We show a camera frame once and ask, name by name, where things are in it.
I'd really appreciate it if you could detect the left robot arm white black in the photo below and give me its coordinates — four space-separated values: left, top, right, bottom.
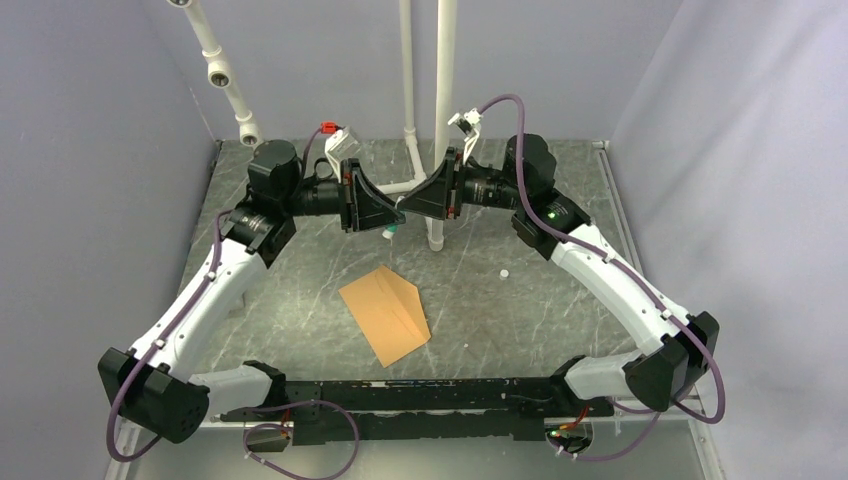
97 140 405 461

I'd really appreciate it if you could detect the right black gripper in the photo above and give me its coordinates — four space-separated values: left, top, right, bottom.
398 147 526 220

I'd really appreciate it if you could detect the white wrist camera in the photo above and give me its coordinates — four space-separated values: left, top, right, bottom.
448 108 482 164
320 122 362 180

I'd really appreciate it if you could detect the green white glue stick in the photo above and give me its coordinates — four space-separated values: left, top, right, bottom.
382 224 399 240

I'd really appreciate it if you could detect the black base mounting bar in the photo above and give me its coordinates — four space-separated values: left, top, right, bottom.
221 373 614 446

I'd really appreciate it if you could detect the brown paper envelope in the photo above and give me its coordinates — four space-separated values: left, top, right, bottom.
339 265 431 367

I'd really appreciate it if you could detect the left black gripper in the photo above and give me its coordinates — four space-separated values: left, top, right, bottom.
281 159 406 234

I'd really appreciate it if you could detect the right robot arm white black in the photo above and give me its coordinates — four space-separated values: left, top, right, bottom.
399 134 719 415

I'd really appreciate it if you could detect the white PVC pipe frame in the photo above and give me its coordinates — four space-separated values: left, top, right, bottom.
165 0 460 253

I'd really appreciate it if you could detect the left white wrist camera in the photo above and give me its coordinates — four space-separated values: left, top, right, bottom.
320 122 362 180

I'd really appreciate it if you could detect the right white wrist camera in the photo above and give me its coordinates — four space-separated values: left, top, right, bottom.
448 108 482 164

